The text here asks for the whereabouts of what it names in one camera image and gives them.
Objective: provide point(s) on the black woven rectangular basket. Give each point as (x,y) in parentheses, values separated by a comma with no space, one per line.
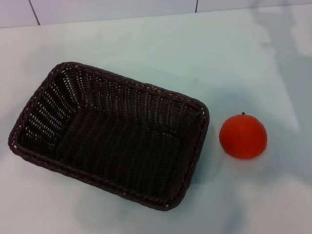
(117,139)

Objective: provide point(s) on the orange fruit with stem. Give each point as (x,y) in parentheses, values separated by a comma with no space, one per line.
(243,137)

